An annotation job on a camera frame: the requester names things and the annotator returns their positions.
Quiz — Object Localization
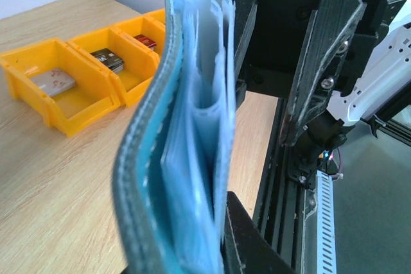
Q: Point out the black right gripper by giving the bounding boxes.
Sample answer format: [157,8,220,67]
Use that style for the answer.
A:
[233,0,406,146]

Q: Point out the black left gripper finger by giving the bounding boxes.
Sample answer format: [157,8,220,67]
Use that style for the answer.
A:
[222,191,295,274]

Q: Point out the teal card holder wallet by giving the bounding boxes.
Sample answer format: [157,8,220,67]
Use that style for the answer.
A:
[112,0,236,273]

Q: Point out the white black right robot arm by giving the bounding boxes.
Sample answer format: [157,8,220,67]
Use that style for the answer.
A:
[234,0,410,188]

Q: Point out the red card stack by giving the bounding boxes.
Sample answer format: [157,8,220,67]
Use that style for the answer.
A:
[134,34,157,51]

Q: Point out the black card stack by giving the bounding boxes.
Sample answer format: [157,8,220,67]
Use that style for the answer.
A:
[91,48,124,74]

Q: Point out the white patterned card stack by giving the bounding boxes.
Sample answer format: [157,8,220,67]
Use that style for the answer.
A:
[30,67,76,97]

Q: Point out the yellow plastic bin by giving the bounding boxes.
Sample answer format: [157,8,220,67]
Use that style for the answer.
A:
[1,39,120,137]
[145,8,166,25]
[67,28,159,107]
[113,15,166,58]

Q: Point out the grey metal front plate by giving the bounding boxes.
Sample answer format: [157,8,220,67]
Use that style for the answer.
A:
[301,107,411,274]

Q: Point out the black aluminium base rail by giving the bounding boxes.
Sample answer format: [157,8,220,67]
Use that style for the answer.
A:
[252,98,305,273]

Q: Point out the light blue slotted cable duct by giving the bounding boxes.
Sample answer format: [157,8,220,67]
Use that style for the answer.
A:
[316,171,337,273]

